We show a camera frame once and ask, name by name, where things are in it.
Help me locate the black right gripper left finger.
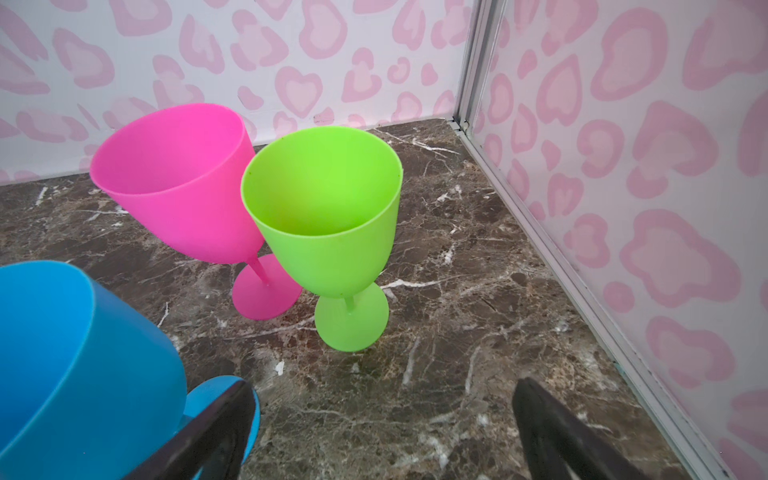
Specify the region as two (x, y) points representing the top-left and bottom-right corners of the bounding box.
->
(126, 379), (257, 479)

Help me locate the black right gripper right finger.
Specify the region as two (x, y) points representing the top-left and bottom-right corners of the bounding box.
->
(512, 377), (647, 480)

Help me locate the blue wine glass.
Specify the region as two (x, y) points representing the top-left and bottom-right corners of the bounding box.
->
(0, 260), (263, 480)

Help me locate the green wine glass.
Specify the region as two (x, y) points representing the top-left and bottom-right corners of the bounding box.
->
(241, 126), (404, 352)

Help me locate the magenta wine glass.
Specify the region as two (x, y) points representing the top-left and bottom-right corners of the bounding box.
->
(90, 103), (302, 320)

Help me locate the right aluminium frame post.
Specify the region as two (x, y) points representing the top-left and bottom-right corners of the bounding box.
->
(453, 0), (507, 133)

